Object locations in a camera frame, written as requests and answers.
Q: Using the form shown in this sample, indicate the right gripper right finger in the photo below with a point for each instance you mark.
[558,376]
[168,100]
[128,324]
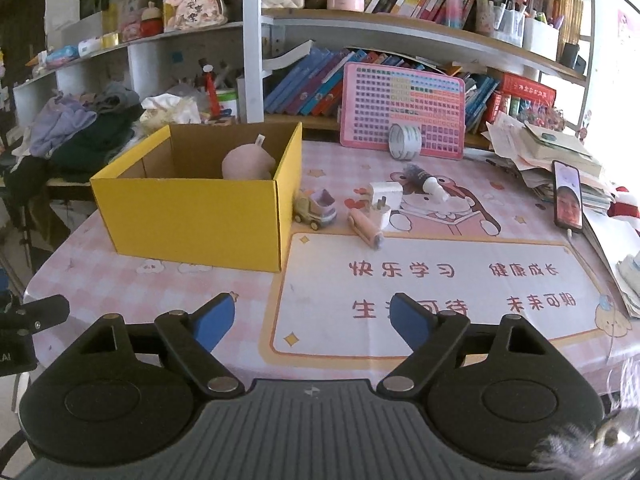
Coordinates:
[434,341]

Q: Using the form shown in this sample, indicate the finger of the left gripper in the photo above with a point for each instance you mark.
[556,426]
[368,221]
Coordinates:
[35,316]

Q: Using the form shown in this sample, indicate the white shelf unit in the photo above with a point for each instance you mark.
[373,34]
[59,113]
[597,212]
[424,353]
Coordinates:
[150,65]

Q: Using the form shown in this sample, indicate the pile of clothes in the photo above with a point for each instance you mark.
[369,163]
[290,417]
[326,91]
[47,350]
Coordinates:
[72,138]

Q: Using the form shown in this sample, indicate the crumpled white bag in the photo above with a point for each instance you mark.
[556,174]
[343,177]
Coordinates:
[167,109]

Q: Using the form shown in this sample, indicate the black white bottle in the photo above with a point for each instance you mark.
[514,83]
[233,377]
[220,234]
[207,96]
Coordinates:
[424,182]

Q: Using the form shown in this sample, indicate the pink plush pig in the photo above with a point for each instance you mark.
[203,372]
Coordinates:
[249,162]

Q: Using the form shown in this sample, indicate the pink checkered tablecloth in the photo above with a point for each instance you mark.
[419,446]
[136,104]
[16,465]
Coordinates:
[326,313]

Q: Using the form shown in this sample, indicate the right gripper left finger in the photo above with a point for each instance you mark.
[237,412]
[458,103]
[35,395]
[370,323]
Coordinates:
[190,339]

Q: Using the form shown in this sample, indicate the stack of papers and books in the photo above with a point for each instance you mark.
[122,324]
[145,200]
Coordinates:
[533,150]

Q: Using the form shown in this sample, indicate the small white plug adapter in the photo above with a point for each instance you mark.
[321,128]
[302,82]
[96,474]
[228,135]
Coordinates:
[379,213]

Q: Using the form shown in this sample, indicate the toy dump truck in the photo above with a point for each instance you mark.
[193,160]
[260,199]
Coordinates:
[316,209]

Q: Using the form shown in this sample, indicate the large white charger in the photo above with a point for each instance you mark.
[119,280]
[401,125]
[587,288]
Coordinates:
[388,192]

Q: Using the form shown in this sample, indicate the red book box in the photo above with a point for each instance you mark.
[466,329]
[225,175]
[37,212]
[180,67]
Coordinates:
[519,97]

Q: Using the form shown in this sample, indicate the clear tape roll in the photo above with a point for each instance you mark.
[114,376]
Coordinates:
[404,141]

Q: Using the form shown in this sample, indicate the smartphone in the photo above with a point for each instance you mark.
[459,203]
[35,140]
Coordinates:
[567,190]

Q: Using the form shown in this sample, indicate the pink handheld fan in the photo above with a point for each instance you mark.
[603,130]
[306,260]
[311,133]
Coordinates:
[365,229]

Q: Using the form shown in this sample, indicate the pink keyboard learning board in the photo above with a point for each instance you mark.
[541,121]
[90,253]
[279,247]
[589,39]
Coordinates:
[378,97]

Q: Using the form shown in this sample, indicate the yellow cardboard box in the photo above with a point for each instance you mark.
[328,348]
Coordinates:
[167,199]

